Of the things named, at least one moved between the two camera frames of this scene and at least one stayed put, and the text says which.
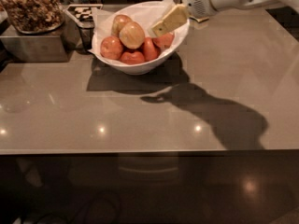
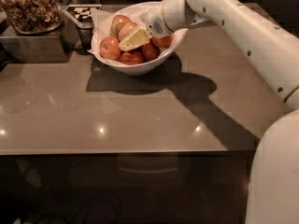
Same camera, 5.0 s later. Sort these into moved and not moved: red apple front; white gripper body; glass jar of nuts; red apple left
Moved: white gripper body
Not moved: red apple left; glass jar of nuts; red apple front
